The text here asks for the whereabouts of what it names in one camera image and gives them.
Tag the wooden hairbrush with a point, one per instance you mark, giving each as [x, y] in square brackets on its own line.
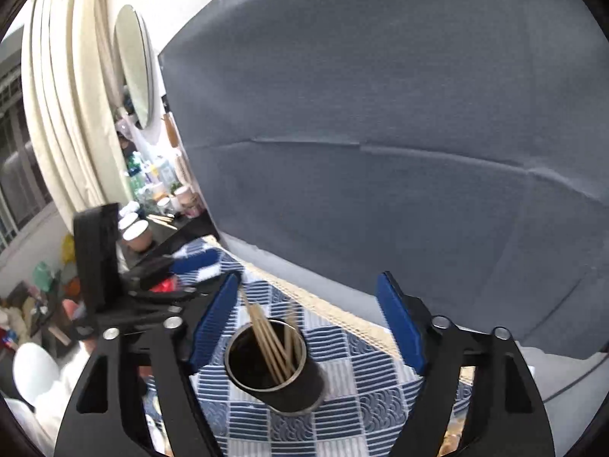
[181, 169]

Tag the wooden chopstick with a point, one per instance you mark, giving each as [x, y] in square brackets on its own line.
[266, 338]
[278, 342]
[257, 331]

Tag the cream curtain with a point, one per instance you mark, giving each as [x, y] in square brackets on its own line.
[62, 104]

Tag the blue patterned tablecloth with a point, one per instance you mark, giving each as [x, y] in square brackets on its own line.
[352, 366]

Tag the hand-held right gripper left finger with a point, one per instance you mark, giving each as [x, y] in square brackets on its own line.
[214, 319]

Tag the black utensil holder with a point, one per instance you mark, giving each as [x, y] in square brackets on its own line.
[295, 392]

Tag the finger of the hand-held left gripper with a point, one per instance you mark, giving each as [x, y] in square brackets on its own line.
[161, 297]
[195, 261]

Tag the red plastic basket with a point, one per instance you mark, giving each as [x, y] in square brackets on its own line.
[164, 285]

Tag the round wall mirror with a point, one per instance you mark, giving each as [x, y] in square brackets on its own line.
[135, 66]

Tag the beige mug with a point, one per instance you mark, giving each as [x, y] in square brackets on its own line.
[127, 221]
[138, 237]

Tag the black shelf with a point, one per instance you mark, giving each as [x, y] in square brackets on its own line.
[185, 235]

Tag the white round chair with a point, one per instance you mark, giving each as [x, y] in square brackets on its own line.
[33, 371]

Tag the grey fabric backdrop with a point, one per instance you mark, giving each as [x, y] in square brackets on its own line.
[380, 128]

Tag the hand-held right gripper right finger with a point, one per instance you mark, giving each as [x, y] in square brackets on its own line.
[399, 323]

